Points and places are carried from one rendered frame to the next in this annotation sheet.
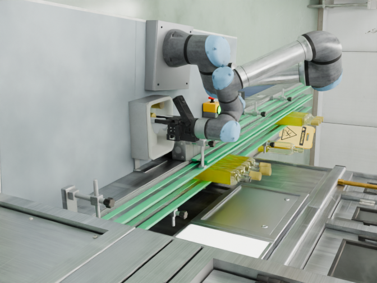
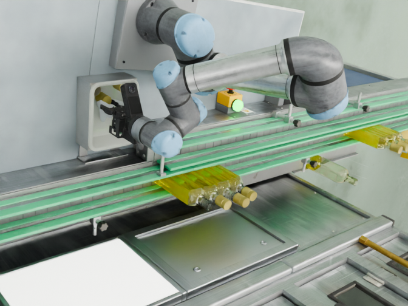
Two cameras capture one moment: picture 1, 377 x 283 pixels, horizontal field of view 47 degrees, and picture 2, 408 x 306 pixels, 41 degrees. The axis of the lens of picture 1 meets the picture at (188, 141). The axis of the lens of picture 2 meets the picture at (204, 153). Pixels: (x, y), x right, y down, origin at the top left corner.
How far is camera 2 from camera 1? 0.72 m
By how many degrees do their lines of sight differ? 18
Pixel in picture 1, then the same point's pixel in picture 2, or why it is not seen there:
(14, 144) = not seen: outside the picture
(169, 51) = (142, 24)
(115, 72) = (58, 39)
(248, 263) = not seen: outside the picture
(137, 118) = (82, 99)
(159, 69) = (128, 44)
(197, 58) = (167, 39)
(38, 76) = not seen: outside the picture
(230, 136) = (159, 150)
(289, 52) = (257, 59)
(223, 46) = (199, 31)
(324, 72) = (311, 95)
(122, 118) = (64, 95)
